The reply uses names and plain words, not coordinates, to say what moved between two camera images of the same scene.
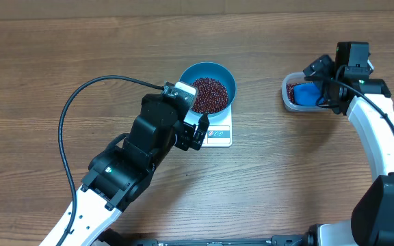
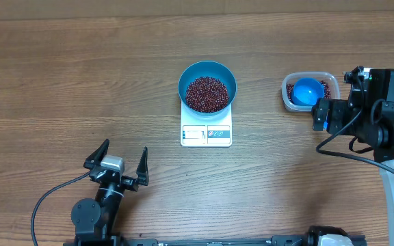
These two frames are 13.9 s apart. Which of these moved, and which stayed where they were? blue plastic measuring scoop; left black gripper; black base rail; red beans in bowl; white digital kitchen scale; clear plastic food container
Moved: blue plastic measuring scoop; left black gripper
Stayed: white digital kitchen scale; black base rail; red beans in bowl; clear plastic food container
